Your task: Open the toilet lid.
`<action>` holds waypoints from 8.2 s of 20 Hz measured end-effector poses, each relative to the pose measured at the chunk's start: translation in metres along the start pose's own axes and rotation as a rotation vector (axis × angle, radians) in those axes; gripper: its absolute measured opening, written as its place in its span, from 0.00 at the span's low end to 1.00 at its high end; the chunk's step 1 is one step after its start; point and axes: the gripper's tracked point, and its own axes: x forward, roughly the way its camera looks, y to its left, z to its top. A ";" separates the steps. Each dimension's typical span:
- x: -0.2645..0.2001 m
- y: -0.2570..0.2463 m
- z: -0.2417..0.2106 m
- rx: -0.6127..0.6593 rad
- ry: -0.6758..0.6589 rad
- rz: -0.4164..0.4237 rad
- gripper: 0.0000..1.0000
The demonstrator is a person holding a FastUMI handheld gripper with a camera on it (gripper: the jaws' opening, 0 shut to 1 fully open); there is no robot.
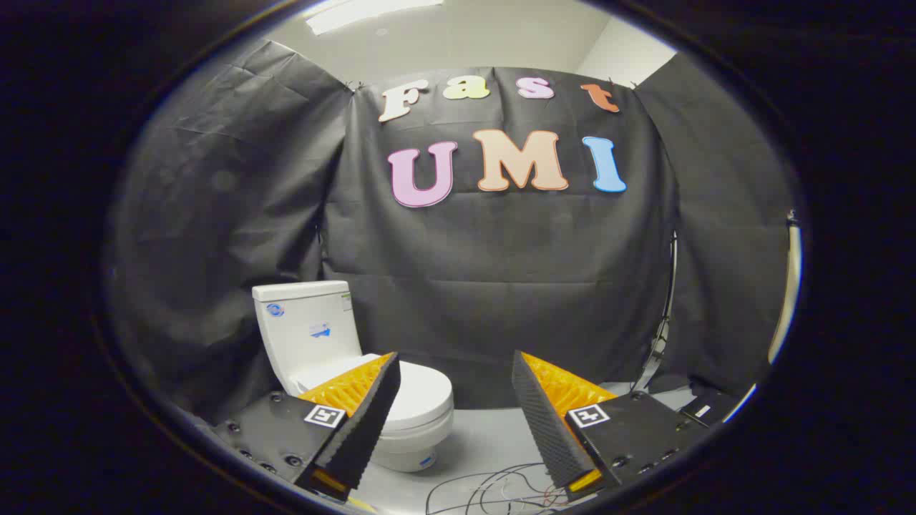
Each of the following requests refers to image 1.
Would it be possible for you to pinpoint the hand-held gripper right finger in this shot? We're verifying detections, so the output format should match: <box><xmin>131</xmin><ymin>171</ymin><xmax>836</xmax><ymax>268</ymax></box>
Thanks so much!
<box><xmin>511</xmin><ymin>350</ymin><xmax>709</xmax><ymax>503</ymax></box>

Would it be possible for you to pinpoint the white toilet tank cover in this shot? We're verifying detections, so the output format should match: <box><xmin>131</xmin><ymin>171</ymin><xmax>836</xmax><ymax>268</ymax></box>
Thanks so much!
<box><xmin>252</xmin><ymin>280</ymin><xmax>351</xmax><ymax>303</ymax></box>

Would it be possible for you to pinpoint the black box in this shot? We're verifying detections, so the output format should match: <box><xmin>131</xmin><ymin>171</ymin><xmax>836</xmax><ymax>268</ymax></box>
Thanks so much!
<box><xmin>676</xmin><ymin>386</ymin><xmax>745</xmax><ymax>428</ymax></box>

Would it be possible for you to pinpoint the black backdrop cloth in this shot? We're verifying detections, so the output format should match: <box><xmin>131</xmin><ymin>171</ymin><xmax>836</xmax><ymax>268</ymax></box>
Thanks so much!
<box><xmin>104</xmin><ymin>36</ymin><xmax>799</xmax><ymax>423</ymax></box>

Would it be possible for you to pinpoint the white ceramic toilet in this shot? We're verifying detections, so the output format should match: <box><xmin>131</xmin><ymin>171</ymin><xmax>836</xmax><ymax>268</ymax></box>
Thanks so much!
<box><xmin>252</xmin><ymin>280</ymin><xmax>455</xmax><ymax>473</ymax></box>

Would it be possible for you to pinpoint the tangle of floor cables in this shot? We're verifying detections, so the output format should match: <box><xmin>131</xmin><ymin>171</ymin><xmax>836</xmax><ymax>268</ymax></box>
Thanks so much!
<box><xmin>426</xmin><ymin>463</ymin><xmax>573</xmax><ymax>515</ymax></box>

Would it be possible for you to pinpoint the black light stand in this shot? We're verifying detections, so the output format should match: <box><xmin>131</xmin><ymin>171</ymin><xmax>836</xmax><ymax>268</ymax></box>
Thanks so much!
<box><xmin>633</xmin><ymin>229</ymin><xmax>679</xmax><ymax>393</ymax></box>

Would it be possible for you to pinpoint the ceiling light panel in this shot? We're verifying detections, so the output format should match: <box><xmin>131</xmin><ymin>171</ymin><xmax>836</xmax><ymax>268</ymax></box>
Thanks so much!
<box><xmin>304</xmin><ymin>0</ymin><xmax>444</xmax><ymax>35</ymax></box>

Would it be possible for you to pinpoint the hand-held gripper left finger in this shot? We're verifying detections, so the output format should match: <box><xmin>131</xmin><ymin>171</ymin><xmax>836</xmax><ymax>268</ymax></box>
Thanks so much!
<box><xmin>213</xmin><ymin>350</ymin><xmax>403</xmax><ymax>503</ymax></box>

